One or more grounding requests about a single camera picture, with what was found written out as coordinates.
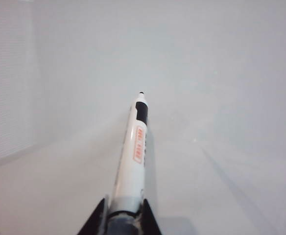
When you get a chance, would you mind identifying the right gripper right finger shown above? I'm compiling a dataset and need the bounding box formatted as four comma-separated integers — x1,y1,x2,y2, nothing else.
139,198,162,235

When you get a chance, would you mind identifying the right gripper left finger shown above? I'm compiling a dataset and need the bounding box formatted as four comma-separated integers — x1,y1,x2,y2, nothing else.
78,194,110,235

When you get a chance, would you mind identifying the white marker with black grip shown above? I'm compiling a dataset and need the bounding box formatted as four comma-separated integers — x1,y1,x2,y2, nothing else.
105,91,150,235

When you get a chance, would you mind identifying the white glass whiteboard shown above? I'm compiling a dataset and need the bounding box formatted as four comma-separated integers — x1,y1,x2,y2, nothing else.
0,0,286,235

